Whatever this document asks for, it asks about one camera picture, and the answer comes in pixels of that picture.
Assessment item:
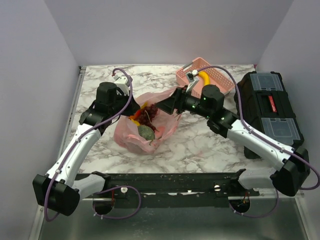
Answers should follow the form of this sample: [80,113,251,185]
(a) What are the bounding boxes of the black plastic toolbox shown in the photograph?
[233,71,305,149]

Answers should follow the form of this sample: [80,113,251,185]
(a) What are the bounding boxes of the dark red fake grapes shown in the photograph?
[138,104,158,132]

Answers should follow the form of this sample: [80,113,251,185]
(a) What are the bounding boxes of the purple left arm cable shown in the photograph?
[44,67,142,222]

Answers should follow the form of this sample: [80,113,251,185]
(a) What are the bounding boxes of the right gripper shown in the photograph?
[154,86,212,120]

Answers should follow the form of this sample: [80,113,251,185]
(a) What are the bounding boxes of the yellow fake banana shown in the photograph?
[198,71,211,86]

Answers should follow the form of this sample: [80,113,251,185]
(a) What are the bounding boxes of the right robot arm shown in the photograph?
[156,84,310,197]

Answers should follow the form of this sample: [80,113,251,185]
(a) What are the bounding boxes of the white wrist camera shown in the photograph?
[113,74,130,96]
[186,69,199,94]

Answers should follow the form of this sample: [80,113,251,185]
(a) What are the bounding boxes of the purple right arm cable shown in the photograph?
[197,65,320,218]

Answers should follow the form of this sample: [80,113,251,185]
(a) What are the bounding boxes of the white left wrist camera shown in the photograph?
[113,74,130,96]

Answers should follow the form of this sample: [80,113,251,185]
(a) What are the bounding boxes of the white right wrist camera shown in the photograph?
[186,69,199,94]

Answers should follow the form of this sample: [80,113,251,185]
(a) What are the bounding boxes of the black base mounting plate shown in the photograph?
[90,170,259,209]

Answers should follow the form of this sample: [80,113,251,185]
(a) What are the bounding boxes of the pink perforated plastic basket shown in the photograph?
[175,57,235,98]

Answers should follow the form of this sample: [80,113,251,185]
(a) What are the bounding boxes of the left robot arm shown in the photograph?
[32,77,140,222]

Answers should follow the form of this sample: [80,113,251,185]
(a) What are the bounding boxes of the green fake melon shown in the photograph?
[137,125,156,141]

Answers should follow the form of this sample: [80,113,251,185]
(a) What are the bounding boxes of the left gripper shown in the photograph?
[109,90,142,117]

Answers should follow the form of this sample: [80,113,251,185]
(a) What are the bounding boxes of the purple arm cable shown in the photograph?
[44,67,142,222]
[197,65,320,218]

